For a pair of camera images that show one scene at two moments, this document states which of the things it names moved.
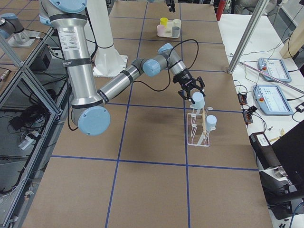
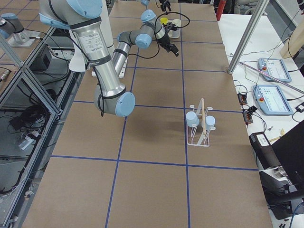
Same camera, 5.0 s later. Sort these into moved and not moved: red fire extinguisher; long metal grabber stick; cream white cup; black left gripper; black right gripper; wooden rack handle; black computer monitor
Moved: black right gripper; black left gripper
Not moved: cream white cup; wooden rack handle; red fire extinguisher; long metal grabber stick; black computer monitor
